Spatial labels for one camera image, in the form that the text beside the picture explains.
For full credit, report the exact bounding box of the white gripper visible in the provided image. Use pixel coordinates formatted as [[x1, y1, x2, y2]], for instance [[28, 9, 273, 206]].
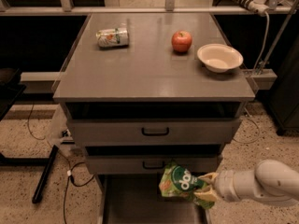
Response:
[[194, 171, 240, 202]]

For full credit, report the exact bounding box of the green rice chip bag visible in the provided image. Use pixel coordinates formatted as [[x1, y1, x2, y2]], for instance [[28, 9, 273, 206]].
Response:
[[159, 161, 215, 209]]

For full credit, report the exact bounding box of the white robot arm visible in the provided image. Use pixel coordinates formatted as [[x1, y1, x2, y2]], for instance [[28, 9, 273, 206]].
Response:
[[194, 160, 299, 207]]

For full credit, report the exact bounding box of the middle grey drawer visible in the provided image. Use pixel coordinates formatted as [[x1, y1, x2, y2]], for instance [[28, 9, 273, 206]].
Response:
[[85, 145, 222, 175]]

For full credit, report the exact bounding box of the grey drawer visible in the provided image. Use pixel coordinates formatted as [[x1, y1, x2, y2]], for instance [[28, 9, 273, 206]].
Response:
[[85, 145, 222, 175], [65, 102, 241, 146], [97, 175, 212, 224]]

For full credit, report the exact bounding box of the bottom grey drawer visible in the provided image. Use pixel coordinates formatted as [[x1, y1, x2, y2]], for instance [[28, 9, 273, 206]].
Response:
[[97, 175, 212, 224]]

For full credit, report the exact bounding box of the grey drawer cabinet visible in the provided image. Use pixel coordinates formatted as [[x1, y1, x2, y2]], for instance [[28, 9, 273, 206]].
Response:
[[53, 12, 256, 224]]

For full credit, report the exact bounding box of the top grey drawer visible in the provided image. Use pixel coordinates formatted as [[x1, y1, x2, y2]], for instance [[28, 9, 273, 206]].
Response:
[[65, 102, 241, 146]]

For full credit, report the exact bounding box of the white bowl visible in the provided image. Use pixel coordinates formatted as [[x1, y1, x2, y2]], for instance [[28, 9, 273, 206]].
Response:
[[197, 44, 243, 73]]

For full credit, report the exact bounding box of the red apple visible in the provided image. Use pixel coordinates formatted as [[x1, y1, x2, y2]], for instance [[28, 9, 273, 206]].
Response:
[[171, 30, 192, 53]]

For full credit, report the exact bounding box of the black table leg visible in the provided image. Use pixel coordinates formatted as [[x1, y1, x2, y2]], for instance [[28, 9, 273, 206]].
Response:
[[32, 146, 59, 204]]

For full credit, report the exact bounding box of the crushed soda can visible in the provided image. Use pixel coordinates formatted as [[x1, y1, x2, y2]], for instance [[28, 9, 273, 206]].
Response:
[[96, 28, 129, 49]]

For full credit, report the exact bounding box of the white spiral hose fixture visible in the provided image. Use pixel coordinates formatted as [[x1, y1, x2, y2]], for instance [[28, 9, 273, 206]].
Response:
[[232, 0, 269, 16]]

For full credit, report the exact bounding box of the black floor cable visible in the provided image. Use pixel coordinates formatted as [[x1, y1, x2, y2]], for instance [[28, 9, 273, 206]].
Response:
[[27, 103, 95, 224]]

